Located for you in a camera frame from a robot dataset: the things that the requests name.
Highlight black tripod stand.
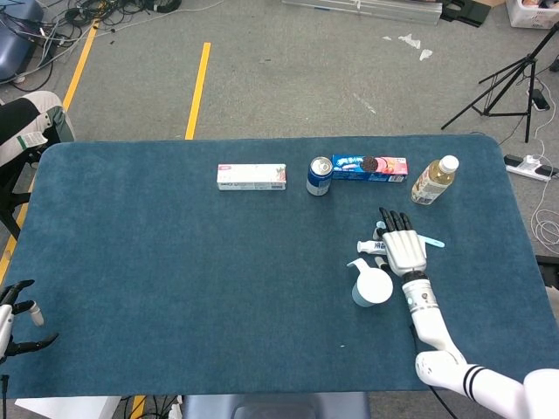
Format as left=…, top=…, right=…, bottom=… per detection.
left=440, top=21, right=559, bottom=144

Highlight white cable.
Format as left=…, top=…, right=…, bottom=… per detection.
left=530, top=73, right=559, bottom=245

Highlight black chair frame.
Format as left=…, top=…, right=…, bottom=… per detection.
left=0, top=150, right=43, bottom=241

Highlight black power adapter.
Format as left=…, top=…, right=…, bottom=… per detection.
left=530, top=89, right=552, bottom=111

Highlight aluminium profile rails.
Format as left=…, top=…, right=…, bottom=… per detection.
left=281, top=0, right=445, bottom=25

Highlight black cable tangle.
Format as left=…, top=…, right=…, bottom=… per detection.
left=0, top=0, right=184, bottom=93

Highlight white toothpaste tube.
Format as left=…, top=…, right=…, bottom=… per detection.
left=356, top=238, right=389, bottom=257

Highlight white toothpaste carton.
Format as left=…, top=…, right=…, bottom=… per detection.
left=217, top=163, right=288, bottom=192

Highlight black metal plate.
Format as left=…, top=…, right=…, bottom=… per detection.
left=438, top=0, right=491, bottom=28

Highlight dark blue machine base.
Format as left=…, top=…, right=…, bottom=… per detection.
left=0, top=0, right=45, bottom=84

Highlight blue table mat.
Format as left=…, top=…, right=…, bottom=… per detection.
left=0, top=134, right=551, bottom=399

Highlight light blue toothbrush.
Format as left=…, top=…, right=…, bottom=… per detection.
left=375, top=221, right=445, bottom=250

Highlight yellow tea bottle white cap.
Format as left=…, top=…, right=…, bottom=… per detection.
left=410, top=154, right=460, bottom=205

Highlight pale blue cup with handle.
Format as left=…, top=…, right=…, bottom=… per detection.
left=346, top=258, right=394, bottom=309

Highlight white power strip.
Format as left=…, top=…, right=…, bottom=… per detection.
left=504, top=153, right=559, bottom=182

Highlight blue white soda can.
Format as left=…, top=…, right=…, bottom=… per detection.
left=305, top=155, right=335, bottom=197

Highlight white plastic basket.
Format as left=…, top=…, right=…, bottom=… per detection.
left=505, top=0, right=559, bottom=31

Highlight blue cookie box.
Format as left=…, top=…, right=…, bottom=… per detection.
left=331, top=154, right=410, bottom=183

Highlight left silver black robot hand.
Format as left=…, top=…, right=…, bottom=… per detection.
left=0, top=278, right=60, bottom=363

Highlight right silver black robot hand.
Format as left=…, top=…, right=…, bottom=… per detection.
left=372, top=207, right=429, bottom=277

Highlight person in black white clothes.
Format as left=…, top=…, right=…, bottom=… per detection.
left=0, top=90, right=76, bottom=169

